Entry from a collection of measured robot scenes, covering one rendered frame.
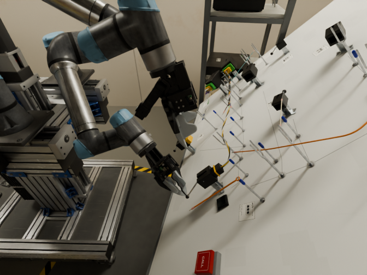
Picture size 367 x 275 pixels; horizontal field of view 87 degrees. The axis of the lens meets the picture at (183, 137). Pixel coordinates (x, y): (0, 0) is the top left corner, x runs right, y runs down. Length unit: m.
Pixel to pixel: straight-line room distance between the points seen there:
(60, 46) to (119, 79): 2.25
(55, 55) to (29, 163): 0.49
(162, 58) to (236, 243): 0.47
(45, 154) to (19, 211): 1.12
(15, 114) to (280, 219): 0.95
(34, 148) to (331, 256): 0.98
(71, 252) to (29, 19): 2.70
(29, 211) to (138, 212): 0.85
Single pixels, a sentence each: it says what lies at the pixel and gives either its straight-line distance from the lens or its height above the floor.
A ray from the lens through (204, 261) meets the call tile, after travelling 0.56.
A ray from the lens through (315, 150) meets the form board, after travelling 0.58.
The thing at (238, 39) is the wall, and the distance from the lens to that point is 2.83.
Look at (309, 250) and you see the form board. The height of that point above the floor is 1.25.
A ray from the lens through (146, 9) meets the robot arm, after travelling 0.46.
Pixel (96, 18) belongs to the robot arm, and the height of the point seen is 1.55.
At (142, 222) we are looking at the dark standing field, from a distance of 1.85.
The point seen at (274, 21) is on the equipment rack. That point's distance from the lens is 1.37.
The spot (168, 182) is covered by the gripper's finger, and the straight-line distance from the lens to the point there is 0.66.
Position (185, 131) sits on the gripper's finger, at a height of 1.32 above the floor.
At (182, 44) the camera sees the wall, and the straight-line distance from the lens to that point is 2.77.
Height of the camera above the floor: 1.63
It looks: 41 degrees down
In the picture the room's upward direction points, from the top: straight up
